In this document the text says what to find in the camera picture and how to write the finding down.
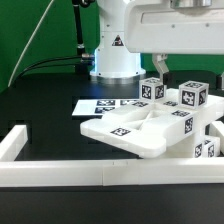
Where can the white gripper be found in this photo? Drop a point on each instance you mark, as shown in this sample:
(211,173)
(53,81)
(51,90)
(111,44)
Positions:
(167,26)

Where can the white chair backrest frame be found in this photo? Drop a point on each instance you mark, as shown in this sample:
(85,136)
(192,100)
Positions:
(149,129)

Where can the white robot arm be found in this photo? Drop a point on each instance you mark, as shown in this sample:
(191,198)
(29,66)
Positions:
(114,63)

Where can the white U-shaped obstacle fence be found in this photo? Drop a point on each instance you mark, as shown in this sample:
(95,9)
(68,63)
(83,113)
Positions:
(14,173)

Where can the black camera pole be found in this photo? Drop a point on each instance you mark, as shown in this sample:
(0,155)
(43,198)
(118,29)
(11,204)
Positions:
(78,25)

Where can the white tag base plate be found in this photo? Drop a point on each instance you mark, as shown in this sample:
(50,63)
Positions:
(97,107)

